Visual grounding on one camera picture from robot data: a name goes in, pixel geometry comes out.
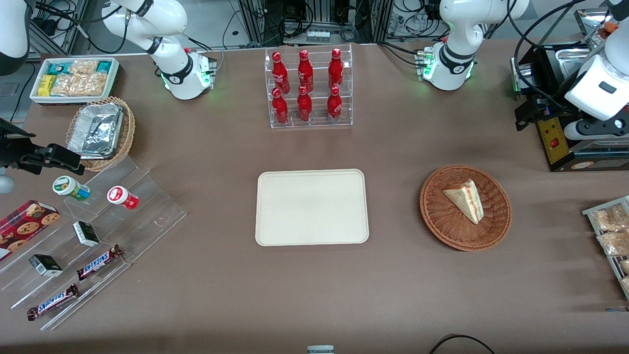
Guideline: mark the clear bag of crackers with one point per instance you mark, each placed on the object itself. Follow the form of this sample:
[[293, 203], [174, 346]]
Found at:
[[625, 267], [611, 219], [615, 243], [626, 285]]

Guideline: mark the aluminium frame rack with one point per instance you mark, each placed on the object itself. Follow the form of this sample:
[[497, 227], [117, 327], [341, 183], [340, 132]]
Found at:
[[366, 19]]

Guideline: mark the small clear nut bag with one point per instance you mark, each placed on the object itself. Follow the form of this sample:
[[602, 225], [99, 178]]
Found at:
[[83, 67]]

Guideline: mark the cream rectangular tray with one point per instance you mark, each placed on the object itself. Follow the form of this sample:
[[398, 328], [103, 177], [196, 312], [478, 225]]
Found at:
[[312, 207]]

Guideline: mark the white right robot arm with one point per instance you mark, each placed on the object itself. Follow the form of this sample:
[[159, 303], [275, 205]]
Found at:
[[182, 69]]

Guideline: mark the brown snickers bar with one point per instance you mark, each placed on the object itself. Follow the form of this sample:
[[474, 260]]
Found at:
[[98, 263], [53, 302]]

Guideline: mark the red lid snack cup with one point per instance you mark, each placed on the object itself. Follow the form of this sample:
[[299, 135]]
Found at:
[[120, 196]]

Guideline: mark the black hot food display case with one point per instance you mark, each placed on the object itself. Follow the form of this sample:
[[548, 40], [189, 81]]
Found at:
[[555, 142]]

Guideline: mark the triangle sandwich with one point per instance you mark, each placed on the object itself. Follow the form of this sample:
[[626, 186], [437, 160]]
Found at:
[[467, 202]]

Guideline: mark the small black carton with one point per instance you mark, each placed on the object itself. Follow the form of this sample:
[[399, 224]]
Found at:
[[45, 265], [86, 234]]

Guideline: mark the green lid snack cup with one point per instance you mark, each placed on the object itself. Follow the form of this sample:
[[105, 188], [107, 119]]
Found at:
[[66, 186]]

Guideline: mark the clear acrylic bottle rack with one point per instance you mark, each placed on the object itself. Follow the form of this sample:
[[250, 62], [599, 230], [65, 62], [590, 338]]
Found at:
[[317, 124]]

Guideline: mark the round brown wicker basket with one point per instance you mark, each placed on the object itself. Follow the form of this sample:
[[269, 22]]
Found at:
[[442, 221]]

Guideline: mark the teal snack pack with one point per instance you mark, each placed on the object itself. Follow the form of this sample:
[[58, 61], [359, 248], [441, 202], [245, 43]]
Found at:
[[57, 68], [104, 66]]

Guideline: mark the white plastic snack bin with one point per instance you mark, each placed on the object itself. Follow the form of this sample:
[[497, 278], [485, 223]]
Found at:
[[114, 81]]

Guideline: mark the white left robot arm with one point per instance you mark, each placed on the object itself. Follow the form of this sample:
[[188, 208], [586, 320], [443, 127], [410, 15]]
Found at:
[[454, 29]]

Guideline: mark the white power strip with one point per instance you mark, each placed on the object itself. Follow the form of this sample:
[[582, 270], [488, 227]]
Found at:
[[318, 36]]

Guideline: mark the large clear nut bag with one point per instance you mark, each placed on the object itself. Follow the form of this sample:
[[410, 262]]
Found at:
[[78, 84]]

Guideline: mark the yellow snack pack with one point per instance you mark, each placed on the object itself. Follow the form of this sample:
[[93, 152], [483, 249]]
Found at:
[[46, 85]]

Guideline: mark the silver foil tray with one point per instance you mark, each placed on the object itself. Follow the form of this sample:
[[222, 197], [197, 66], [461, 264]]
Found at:
[[96, 130]]

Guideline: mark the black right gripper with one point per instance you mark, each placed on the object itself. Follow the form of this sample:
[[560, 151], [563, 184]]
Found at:
[[10, 147]]

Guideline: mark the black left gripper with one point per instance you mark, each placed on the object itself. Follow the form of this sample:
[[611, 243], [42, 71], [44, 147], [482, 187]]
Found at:
[[549, 107]]

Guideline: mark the small grey white device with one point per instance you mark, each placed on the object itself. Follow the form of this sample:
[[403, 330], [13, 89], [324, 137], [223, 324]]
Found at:
[[320, 350]]

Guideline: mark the red cookie box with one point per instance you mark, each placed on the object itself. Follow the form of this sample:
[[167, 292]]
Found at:
[[27, 226]]

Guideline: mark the red cola bottle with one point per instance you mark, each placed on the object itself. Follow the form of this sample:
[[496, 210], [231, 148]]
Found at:
[[335, 69], [280, 109], [305, 71], [304, 107], [279, 73], [334, 105]]

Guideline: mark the light wicker basket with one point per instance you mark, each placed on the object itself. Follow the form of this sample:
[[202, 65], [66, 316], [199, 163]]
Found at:
[[128, 128]]

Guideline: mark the clear acrylic stepped stand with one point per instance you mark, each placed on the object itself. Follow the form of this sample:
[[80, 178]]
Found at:
[[147, 211]]

